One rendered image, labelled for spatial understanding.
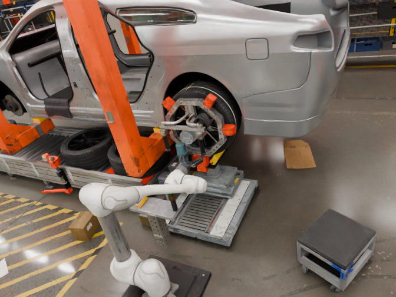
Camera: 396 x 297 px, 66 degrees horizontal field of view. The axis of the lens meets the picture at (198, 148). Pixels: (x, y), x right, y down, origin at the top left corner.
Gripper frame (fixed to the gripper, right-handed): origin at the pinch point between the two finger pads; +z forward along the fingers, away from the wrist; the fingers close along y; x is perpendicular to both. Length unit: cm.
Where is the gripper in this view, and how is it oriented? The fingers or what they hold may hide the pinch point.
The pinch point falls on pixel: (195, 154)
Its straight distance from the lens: 234.8
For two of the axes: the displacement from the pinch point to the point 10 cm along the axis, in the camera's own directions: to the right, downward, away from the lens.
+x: -1.7, -8.4, -5.1
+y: 8.8, 1.0, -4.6
